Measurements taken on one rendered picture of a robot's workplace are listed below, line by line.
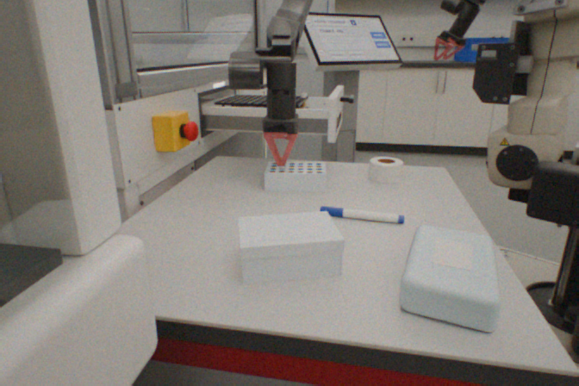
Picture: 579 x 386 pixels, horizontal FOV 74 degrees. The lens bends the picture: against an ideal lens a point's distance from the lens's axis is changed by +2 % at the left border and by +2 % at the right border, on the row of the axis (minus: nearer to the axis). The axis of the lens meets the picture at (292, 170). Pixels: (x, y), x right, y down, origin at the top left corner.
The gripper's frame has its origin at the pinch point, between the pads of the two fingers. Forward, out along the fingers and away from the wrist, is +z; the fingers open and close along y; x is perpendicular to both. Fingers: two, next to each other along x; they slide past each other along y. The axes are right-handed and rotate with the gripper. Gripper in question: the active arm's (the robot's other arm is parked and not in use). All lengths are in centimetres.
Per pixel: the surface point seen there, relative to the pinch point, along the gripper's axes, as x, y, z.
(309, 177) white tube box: 5.9, 3.1, 2.2
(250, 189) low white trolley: -6.1, 2.6, 5.4
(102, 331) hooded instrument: -7, 56, -5
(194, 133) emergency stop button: -17.1, 1.5, -5.8
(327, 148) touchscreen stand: 16, -126, 28
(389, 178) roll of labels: 22.7, -2.5, 3.9
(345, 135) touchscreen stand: 25, -126, 21
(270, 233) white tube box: 1.0, 31.5, 0.4
